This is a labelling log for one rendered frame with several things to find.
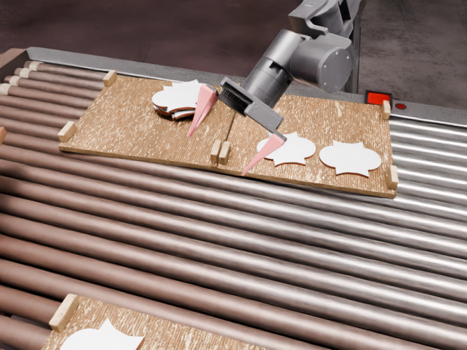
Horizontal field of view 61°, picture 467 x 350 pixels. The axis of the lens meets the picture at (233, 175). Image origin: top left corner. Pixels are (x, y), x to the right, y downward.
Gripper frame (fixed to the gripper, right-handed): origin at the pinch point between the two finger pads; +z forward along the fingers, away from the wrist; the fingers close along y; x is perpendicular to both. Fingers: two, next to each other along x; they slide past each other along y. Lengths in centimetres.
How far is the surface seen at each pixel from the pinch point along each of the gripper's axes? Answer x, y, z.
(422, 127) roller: 52, 37, -38
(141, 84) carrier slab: 61, -36, -3
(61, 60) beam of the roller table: 76, -69, 6
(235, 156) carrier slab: 38.5, 0.6, -1.1
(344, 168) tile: 35.2, 23.1, -13.7
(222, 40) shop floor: 291, -80, -79
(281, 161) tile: 36.4, 10.4, -6.6
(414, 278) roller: 17.5, 42.4, -2.1
